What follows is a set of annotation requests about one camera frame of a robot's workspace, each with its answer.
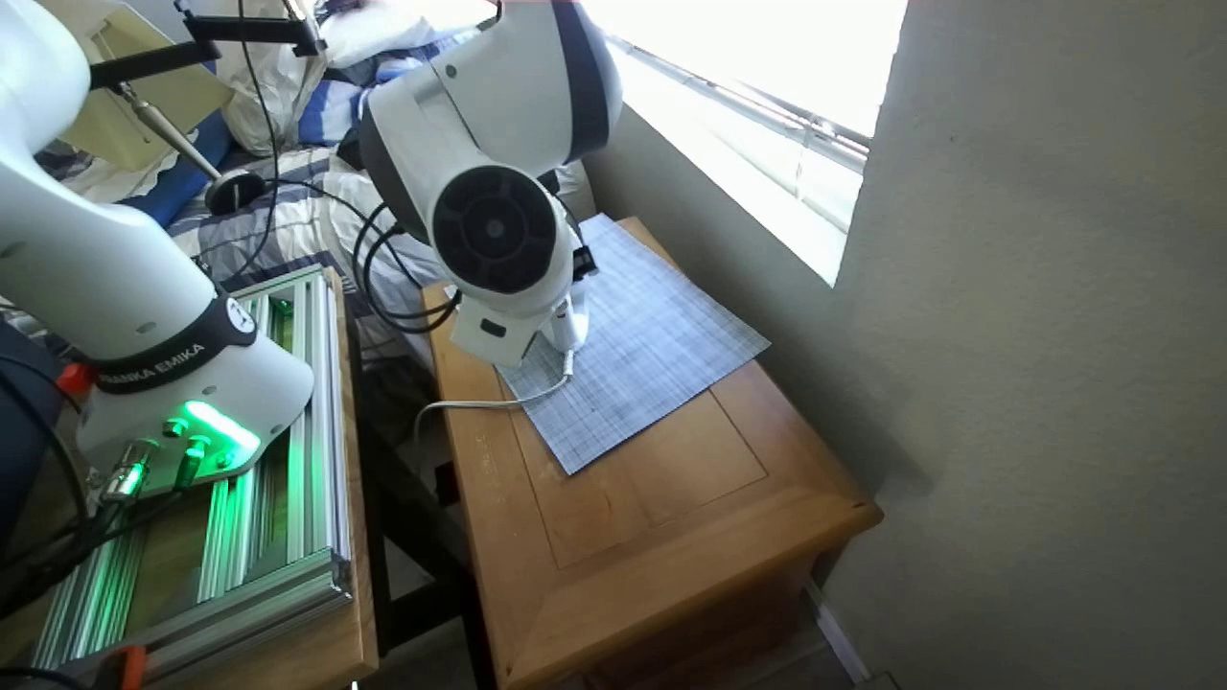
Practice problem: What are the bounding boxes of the white pressing iron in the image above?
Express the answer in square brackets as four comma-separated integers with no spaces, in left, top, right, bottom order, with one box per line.
[541,305,596,384]

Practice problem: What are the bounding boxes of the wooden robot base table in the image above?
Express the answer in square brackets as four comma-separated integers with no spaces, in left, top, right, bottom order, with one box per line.
[0,261,384,690]

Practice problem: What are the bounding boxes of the grey checkered cloth mat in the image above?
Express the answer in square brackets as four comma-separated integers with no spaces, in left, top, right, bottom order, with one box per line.
[491,213,776,478]

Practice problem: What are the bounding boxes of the wooden side table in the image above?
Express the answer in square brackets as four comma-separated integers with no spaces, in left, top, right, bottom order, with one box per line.
[420,213,888,690]

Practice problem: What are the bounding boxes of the bright window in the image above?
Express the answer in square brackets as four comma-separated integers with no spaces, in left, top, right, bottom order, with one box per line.
[578,0,913,289]

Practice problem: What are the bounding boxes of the blue white striped cloth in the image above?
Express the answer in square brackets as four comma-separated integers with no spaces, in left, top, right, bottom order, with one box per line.
[298,31,453,154]

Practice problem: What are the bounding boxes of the white pillow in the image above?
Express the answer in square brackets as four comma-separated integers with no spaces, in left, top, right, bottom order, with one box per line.
[316,0,507,71]

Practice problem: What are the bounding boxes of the black round tripod foot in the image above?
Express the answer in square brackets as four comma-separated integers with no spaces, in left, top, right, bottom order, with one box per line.
[204,168,272,219]

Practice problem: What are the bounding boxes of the dark blue fabric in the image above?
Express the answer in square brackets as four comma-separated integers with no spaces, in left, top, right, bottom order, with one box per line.
[125,118,237,237]

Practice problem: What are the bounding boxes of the yellow-green paper sheet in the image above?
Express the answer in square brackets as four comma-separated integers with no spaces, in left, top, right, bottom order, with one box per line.
[53,11,241,182]

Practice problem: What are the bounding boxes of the red stop button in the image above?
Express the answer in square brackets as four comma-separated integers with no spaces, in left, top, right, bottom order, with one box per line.
[53,362,96,405]

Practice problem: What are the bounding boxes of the black tripod bar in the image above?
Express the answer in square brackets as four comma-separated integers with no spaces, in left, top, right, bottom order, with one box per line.
[75,11,324,95]

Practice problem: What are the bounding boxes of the orange clamp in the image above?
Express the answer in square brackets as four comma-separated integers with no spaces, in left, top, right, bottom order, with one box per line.
[107,643,155,690]

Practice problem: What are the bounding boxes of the white iron power cord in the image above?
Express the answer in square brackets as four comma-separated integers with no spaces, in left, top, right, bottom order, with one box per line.
[410,362,576,446]

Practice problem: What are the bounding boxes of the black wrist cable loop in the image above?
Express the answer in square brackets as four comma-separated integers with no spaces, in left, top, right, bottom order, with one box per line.
[346,195,470,343]

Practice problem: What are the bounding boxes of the aluminium extrusion mounting frame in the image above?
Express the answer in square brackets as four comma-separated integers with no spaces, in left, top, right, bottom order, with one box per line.
[22,261,361,675]

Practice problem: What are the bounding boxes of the long black cable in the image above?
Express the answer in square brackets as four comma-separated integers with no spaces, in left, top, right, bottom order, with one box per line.
[204,0,389,293]

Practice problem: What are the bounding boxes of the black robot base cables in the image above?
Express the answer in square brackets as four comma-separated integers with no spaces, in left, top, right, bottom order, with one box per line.
[0,305,132,627]

